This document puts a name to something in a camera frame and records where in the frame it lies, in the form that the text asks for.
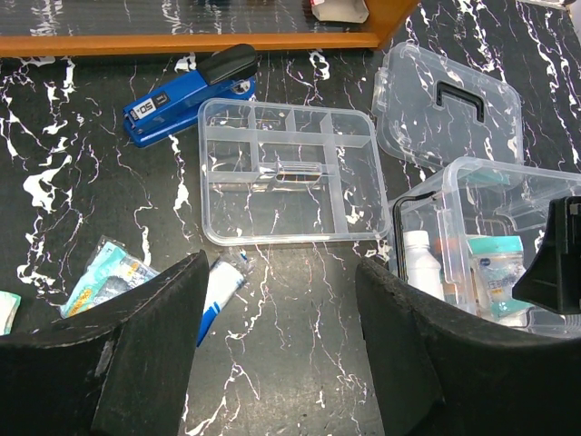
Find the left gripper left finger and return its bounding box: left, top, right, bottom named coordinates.
left=1, top=252, right=209, bottom=435

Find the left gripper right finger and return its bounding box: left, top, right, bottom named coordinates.
left=355, top=259, right=580, bottom=435

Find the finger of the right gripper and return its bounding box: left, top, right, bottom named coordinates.
left=512, top=196, right=580, bottom=314

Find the teal header cotton swab bag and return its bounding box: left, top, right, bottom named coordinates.
left=468, top=235, right=531, bottom=322

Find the white plastic bottle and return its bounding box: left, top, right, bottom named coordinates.
left=403, top=230, right=445, bottom=301

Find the clear medicine kit box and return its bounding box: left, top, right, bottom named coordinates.
left=392, top=157, right=580, bottom=339

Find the clear teal bandage packet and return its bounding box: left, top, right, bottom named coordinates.
left=59, top=236, right=159, bottom=318

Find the brown medicine bottle orange cap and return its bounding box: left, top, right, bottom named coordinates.
left=433, top=239, right=457, bottom=304

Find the white green sachet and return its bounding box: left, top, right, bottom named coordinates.
left=0, top=291, right=21, bottom=335

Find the blue white ointment tube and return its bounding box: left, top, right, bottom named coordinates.
left=196, top=247, right=253, bottom=347

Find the clear divided organizer tray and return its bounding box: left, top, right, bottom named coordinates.
left=198, top=98, right=391, bottom=246

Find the blue stapler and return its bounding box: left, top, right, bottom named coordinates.
left=123, top=44, right=258, bottom=148

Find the white open cardboard box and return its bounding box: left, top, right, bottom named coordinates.
left=310, top=0, right=369, bottom=24

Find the orange wooden shelf rack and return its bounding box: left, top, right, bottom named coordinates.
left=1, top=1, right=418, bottom=57

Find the clear lid with black handle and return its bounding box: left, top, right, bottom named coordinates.
left=372, top=43, right=524, bottom=168

